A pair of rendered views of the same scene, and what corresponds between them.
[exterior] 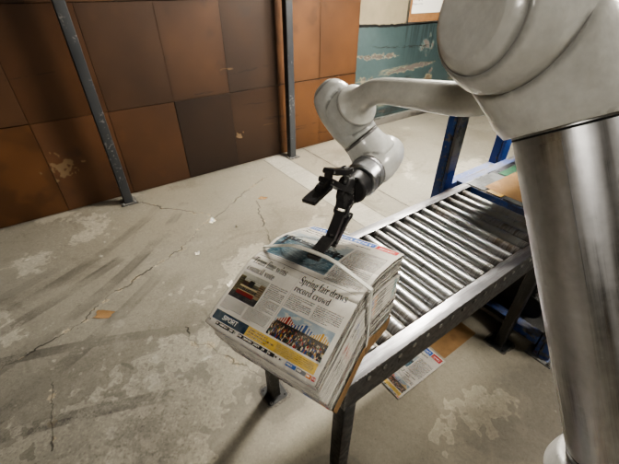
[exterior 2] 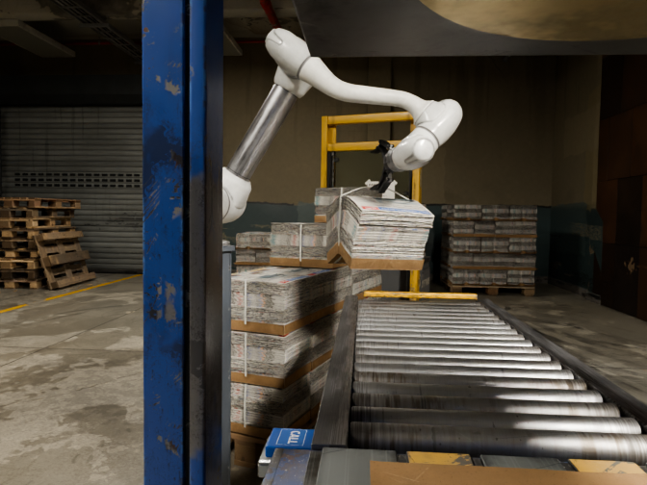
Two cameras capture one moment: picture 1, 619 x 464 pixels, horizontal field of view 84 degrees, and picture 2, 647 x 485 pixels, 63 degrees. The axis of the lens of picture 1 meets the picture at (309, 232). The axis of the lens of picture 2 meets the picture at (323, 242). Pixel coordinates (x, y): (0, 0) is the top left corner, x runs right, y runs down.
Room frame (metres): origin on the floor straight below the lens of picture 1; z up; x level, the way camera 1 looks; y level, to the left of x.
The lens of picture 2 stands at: (1.75, -1.72, 1.11)
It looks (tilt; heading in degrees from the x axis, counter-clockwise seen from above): 3 degrees down; 130
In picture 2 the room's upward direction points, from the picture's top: 1 degrees clockwise
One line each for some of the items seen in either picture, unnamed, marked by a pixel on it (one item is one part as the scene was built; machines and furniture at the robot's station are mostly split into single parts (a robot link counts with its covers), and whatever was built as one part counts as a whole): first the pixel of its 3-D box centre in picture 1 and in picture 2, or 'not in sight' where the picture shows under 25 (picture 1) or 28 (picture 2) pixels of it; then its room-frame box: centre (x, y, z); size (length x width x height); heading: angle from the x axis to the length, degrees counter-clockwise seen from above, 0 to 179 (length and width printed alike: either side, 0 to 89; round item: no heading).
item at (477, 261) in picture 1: (444, 243); (450, 361); (1.21, -0.59, 0.77); 0.47 x 0.05 x 0.05; 35
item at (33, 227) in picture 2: not in sight; (32, 241); (-6.80, 1.58, 0.65); 1.33 x 0.94 x 1.30; 129
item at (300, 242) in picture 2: not in sight; (312, 244); (-0.16, 0.47, 0.95); 0.38 x 0.29 x 0.23; 16
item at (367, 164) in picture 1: (363, 177); (400, 159); (0.77, -0.13, 1.31); 0.09 x 0.06 x 0.09; 57
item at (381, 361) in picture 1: (475, 296); (345, 356); (0.92, -0.63, 0.74); 1.34 x 0.05 x 0.12; 125
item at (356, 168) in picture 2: not in sight; (370, 193); (-0.46, 1.48, 1.27); 0.57 x 0.01 x 0.65; 17
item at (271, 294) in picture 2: not in sight; (301, 344); (-0.11, 0.35, 0.42); 1.17 x 0.39 x 0.83; 107
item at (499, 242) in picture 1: (470, 228); (466, 388); (1.32, -0.75, 0.77); 0.47 x 0.05 x 0.05; 35
